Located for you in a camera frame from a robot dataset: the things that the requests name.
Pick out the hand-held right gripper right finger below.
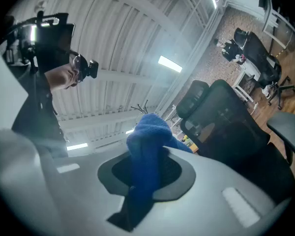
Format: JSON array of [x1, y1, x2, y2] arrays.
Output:
[[137, 146, 293, 236]]

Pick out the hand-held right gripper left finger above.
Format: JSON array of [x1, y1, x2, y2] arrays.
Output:
[[43, 150, 134, 236]]

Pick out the black office chair seat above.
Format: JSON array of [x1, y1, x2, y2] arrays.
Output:
[[211, 153, 295, 205]]

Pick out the blue cloth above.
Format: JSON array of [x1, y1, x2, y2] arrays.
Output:
[[107, 113, 194, 232]]

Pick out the black mesh office chair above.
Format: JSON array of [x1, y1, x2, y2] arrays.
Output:
[[176, 79, 295, 172]]

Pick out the black table leg with wheel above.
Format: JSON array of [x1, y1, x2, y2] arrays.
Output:
[[130, 99, 150, 115]]

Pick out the grey chair armrest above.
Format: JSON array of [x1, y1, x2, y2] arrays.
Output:
[[266, 111, 295, 158]]

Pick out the person's head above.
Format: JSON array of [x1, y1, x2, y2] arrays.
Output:
[[44, 53, 89, 90]]

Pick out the person's eyeglasses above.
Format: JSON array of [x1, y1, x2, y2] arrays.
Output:
[[72, 54, 83, 82]]

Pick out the white table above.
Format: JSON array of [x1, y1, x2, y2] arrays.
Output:
[[232, 58, 262, 103]]

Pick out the black swivel office chair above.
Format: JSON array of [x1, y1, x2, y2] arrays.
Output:
[[233, 27, 295, 111]]

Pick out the black equipment on stand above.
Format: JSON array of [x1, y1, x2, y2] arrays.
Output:
[[4, 10, 76, 67]]

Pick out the person with head camera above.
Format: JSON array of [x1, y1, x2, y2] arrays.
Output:
[[11, 69, 67, 142]]

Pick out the black head-mounted camera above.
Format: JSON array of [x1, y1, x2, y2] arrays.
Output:
[[87, 59, 99, 79]]

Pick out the white desk frame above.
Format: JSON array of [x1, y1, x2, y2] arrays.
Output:
[[261, 0, 295, 49]]

